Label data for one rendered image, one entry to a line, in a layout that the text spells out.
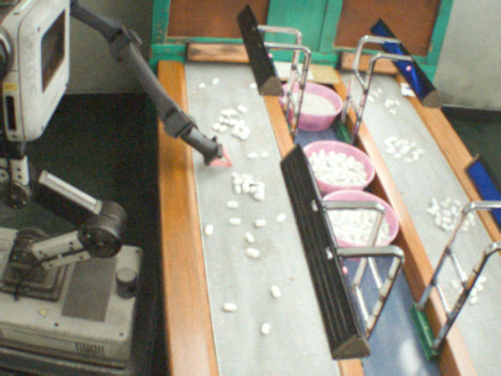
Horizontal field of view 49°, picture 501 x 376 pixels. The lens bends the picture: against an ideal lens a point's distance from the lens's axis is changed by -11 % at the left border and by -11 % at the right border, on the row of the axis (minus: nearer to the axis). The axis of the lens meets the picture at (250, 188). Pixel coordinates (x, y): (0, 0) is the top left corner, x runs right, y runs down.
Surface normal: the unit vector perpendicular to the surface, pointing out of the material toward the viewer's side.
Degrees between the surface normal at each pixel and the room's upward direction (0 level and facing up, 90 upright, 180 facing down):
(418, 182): 0
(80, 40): 90
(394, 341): 0
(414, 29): 90
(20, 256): 89
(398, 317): 0
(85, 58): 90
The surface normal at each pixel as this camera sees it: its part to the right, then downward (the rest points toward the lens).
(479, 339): 0.12, -0.78
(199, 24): 0.14, 0.62
